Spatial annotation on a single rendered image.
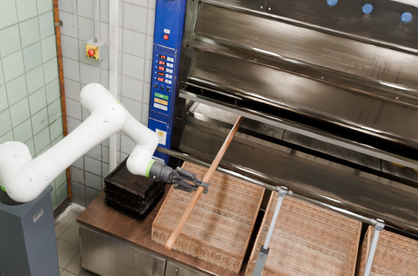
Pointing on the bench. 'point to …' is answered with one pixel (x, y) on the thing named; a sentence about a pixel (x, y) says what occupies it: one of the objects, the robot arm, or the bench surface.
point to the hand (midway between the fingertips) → (201, 186)
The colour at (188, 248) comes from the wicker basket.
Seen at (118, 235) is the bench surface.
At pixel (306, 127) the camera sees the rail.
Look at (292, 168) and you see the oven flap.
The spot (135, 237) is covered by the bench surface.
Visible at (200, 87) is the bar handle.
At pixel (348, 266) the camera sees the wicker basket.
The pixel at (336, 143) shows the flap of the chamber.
